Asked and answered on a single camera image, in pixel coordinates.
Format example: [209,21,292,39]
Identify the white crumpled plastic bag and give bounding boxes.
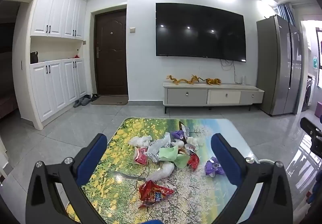
[128,135,153,148]

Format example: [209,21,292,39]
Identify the dark brown entrance door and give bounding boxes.
[93,8,128,96]

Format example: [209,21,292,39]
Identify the white television stand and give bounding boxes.
[163,81,265,114]

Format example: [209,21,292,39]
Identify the white tall cabinet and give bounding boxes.
[19,0,88,131]

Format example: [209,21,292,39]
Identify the small red wrapper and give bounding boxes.
[187,153,200,170]

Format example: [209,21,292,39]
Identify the golden dragon figurine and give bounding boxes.
[166,75,191,86]
[189,74,207,85]

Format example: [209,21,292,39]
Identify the black television cable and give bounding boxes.
[220,59,238,84]

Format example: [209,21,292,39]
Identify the brown doormat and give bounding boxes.
[91,95,129,106]

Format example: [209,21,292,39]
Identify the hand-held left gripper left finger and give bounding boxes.
[25,133,108,224]

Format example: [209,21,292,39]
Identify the silver printed plastic wrapper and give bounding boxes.
[147,132,172,164]

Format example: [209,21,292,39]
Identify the light green plastic sheet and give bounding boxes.
[157,145,191,168]

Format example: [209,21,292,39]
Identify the purple crumpled wrapper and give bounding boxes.
[204,157,225,177]
[171,130,187,140]

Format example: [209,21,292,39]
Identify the purple stool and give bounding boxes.
[314,100,322,122]

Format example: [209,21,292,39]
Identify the small white crumpled tissue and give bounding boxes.
[186,137,200,150]

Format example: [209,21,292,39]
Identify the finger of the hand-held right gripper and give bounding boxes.
[310,136,322,159]
[300,117,322,138]

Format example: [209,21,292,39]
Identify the elongated white crumpled tissue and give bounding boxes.
[145,162,175,182]

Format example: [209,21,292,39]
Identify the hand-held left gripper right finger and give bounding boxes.
[211,133,294,224]

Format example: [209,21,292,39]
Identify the large red snack wrapper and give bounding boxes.
[138,180,175,210]

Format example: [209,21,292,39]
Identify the grey double-door refrigerator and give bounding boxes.
[256,14,311,117]

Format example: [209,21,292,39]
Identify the front-loading washing machine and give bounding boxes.
[300,75,316,112]

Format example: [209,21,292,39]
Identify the pink paper box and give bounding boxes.
[134,147,149,165]

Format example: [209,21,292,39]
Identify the black wall television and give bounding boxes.
[155,2,246,63]

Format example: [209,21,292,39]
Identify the blue striped curtain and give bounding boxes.
[276,3,296,26]

